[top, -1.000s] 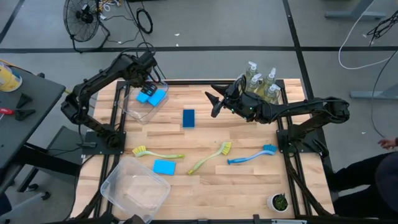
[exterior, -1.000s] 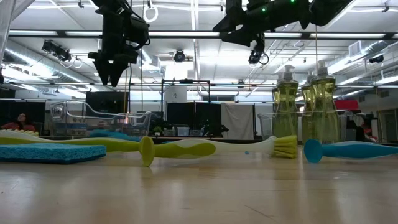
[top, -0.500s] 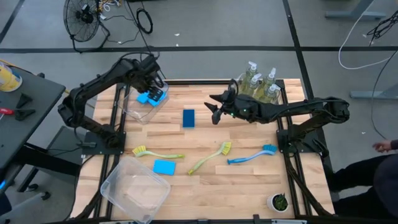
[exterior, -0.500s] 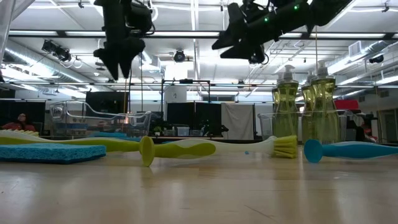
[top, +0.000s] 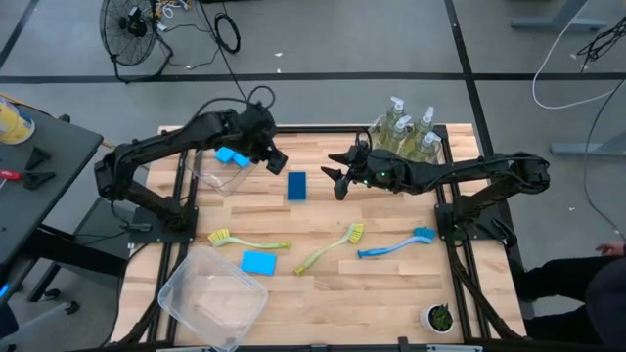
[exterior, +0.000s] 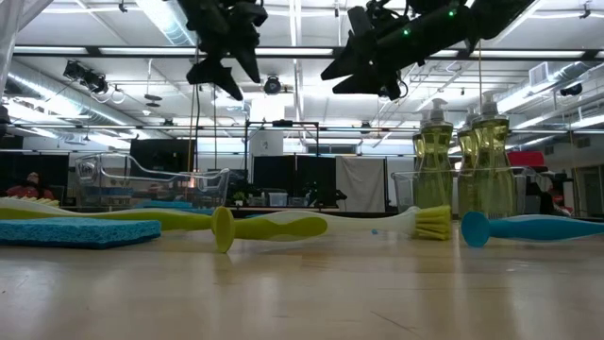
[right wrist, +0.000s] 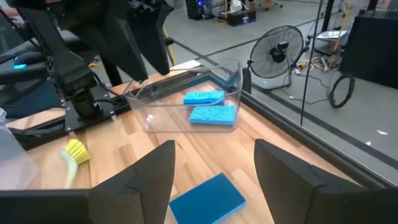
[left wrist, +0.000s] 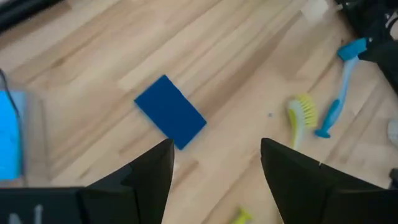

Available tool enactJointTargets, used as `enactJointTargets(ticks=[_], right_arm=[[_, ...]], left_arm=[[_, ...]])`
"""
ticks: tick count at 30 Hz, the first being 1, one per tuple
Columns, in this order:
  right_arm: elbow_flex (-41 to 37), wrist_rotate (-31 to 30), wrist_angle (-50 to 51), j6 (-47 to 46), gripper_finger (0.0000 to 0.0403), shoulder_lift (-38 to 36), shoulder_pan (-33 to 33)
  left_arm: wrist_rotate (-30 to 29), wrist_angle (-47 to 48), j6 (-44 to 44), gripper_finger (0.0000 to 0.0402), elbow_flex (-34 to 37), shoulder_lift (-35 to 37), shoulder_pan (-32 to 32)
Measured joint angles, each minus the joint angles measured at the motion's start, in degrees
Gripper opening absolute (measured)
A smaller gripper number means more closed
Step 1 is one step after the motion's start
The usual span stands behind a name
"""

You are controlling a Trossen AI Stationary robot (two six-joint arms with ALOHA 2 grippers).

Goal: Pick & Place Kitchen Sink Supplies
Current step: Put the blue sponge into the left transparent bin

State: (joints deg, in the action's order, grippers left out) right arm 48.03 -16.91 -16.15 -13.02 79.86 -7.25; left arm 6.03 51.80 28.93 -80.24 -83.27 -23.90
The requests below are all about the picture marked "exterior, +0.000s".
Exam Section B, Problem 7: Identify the black monitor screen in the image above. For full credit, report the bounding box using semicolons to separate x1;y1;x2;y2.
129;138;195;174

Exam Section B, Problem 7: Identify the white hanging cloth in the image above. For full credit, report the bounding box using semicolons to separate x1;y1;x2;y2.
335;156;387;213

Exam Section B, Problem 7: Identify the yellow-green dish brush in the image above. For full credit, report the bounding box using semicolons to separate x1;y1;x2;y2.
210;204;453;254
0;194;216;232

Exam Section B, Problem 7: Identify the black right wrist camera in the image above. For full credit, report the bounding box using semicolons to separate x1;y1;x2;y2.
346;4;377;48

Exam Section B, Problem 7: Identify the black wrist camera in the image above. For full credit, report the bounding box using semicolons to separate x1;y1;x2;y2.
346;4;377;48
238;1;270;28

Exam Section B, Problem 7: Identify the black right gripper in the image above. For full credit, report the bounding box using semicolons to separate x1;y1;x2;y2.
320;21;426;101

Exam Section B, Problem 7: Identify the light blue sponge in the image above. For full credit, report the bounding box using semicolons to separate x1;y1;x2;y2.
0;216;162;250
135;199;195;211

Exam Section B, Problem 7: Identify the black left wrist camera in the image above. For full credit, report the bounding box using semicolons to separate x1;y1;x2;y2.
238;1;270;28

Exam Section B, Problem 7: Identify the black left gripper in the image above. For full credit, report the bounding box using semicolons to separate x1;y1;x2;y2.
178;0;263;102

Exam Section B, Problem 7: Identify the person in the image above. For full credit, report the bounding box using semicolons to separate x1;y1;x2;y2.
5;171;57;200

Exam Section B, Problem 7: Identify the clear straight-rim pantry bin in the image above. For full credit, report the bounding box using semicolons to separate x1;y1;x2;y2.
390;165;529;219

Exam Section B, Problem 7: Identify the thin black hanging cable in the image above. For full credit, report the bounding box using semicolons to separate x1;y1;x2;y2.
193;84;201;174

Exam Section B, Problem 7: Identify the clear sloped-rim pantry bin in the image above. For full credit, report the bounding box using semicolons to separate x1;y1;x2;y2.
74;151;231;213

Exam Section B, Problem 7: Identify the blue dish brush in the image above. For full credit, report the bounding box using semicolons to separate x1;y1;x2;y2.
461;211;604;248

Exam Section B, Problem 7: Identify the black partition panel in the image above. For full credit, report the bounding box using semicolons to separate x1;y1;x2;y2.
252;155;337;209

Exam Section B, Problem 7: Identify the wood-top workbench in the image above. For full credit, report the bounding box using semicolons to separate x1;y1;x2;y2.
230;205;341;213

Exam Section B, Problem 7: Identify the silver ventilation duct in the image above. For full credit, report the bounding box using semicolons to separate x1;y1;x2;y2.
136;0;246;108
0;56;143;143

